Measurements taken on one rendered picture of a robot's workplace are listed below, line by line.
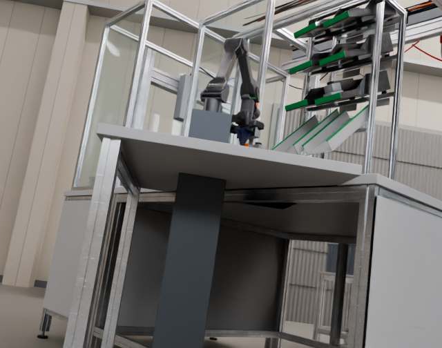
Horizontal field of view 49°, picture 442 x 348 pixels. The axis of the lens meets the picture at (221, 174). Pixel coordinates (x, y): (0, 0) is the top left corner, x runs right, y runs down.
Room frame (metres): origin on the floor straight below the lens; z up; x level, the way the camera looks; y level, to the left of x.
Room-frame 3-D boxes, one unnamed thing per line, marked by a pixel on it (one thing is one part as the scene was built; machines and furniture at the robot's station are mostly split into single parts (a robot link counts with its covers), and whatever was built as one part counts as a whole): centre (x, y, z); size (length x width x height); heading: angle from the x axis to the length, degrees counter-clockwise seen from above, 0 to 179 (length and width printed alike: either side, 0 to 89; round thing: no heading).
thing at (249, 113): (2.00, -0.07, 1.17); 0.19 x 0.06 x 0.08; 41
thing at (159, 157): (1.67, 0.01, 0.84); 0.90 x 0.70 x 0.03; 4
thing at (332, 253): (3.86, -1.30, 0.73); 0.62 x 0.42 x 0.23; 41
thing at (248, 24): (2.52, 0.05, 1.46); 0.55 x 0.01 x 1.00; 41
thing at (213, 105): (1.67, 0.06, 1.09); 0.07 x 0.07 x 0.06; 4
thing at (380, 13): (1.86, -0.47, 1.26); 0.36 x 0.21 x 0.80; 41
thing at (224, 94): (1.67, 0.07, 1.15); 0.09 x 0.07 x 0.06; 68
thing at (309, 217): (2.35, -0.48, 0.84); 1.50 x 1.41 x 0.03; 41
